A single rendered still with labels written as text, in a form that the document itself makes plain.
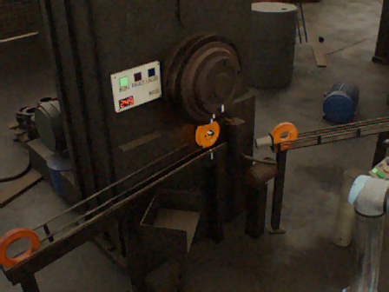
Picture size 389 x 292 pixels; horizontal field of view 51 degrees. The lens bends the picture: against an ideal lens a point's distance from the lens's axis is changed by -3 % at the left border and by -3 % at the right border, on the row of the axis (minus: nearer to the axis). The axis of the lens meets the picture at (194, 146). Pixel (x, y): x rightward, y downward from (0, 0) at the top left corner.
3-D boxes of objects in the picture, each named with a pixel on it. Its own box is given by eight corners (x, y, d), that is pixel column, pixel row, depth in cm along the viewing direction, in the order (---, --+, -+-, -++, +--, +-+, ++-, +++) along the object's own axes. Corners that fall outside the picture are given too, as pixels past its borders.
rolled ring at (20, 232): (31, 222, 172) (29, 218, 175) (-10, 247, 163) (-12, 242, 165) (46, 252, 183) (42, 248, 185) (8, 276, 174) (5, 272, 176)
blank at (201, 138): (191, 129, 221) (195, 131, 219) (212, 112, 227) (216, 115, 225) (198, 150, 231) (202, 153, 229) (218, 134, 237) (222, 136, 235)
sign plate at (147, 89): (115, 111, 197) (110, 75, 188) (159, 95, 212) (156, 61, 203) (117, 112, 196) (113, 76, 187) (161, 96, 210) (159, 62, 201)
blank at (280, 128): (279, 149, 253) (280, 152, 250) (266, 132, 245) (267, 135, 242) (299, 134, 250) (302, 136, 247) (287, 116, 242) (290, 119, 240)
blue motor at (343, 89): (319, 123, 409) (322, 91, 392) (331, 102, 452) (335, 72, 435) (350, 130, 396) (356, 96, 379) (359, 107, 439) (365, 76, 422)
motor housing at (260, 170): (240, 234, 277) (242, 165, 250) (261, 218, 289) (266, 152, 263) (254, 243, 268) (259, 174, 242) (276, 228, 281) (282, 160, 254)
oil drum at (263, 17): (234, 80, 516) (234, 5, 471) (265, 68, 550) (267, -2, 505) (272, 93, 477) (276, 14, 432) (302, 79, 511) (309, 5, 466)
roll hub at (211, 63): (234, 49, 209) (234, 100, 224) (193, 64, 194) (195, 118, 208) (242, 51, 205) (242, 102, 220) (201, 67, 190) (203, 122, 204)
